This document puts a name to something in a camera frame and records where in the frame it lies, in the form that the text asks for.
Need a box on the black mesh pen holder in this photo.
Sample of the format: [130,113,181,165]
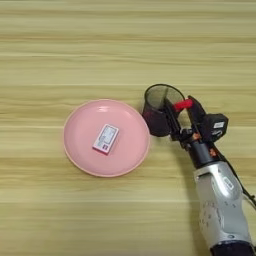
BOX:
[142,83,186,138]

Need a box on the thin pen with red cap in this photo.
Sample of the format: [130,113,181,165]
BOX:
[172,98,195,113]

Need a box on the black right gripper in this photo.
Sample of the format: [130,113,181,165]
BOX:
[164,95,220,170]

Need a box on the pink round plate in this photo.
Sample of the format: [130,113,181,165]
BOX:
[62,98,152,178]

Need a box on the small pink white box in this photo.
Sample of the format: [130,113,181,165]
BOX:
[92,123,120,156]

